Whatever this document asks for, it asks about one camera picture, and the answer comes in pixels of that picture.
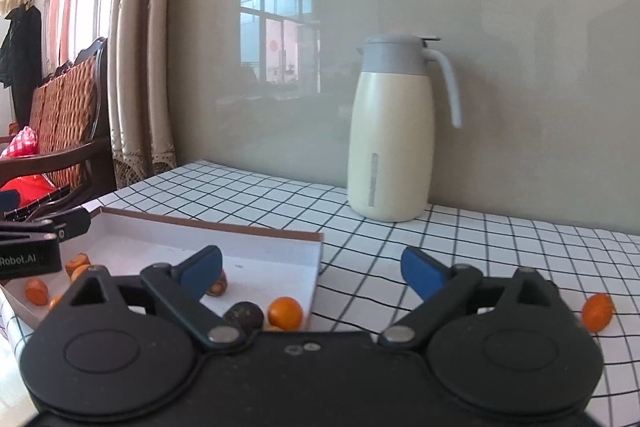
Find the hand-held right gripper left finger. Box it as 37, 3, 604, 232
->
55, 245, 251, 353

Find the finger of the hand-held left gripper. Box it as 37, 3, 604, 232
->
0, 208, 92, 242
0, 187, 72, 222

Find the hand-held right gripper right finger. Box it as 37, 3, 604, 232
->
377, 247, 571, 350

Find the white shallow cardboard box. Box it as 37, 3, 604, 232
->
0, 206, 325, 333

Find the dark brown round fruit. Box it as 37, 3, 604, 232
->
222, 301, 265, 334

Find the red cushion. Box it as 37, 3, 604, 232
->
0, 174, 58, 204

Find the red white checked cloth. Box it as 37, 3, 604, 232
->
2, 127, 40, 158

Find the white black checked tablecloth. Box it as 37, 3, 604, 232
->
0, 159, 640, 427

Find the wooden sofa woven cushion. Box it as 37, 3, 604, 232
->
0, 37, 118, 218

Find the cream thermos jug grey lid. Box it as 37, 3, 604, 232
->
347, 33, 463, 223

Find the dark hanging coat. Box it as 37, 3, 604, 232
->
0, 4, 43, 128

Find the beige curtain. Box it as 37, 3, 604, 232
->
107, 0, 178, 192

